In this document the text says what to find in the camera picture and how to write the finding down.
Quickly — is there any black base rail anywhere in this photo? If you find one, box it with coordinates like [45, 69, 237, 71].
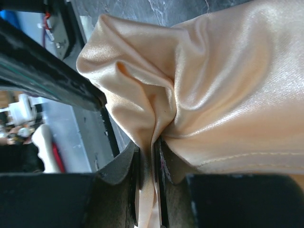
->
[38, 0, 119, 157]

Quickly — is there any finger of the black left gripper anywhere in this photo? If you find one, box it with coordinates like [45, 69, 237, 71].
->
[0, 19, 106, 111]

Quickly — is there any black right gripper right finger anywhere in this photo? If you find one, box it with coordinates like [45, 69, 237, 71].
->
[154, 139, 304, 228]

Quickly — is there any peach satin napkin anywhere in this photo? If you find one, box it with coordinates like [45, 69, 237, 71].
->
[76, 0, 304, 228]

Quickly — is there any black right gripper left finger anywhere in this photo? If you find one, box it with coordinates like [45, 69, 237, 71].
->
[0, 142, 139, 228]

